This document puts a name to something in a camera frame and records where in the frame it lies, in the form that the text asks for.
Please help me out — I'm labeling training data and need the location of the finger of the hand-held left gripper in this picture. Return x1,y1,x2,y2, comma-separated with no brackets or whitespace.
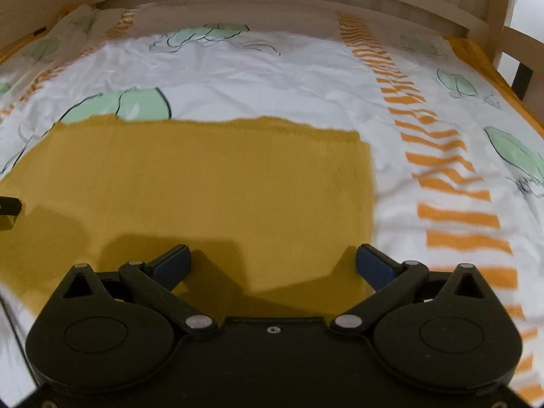
0,195,23,231

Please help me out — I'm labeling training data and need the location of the mustard yellow garment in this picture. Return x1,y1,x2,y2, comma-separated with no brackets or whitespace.
0,116,376,320

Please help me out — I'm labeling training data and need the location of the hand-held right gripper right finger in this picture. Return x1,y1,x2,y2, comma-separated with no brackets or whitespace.
330,243,494,333

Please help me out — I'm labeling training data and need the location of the white leaf print bedsheet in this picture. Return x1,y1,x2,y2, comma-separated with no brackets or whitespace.
0,4,544,408

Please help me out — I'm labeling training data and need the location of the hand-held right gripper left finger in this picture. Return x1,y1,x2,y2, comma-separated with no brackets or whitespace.
55,243,218,333

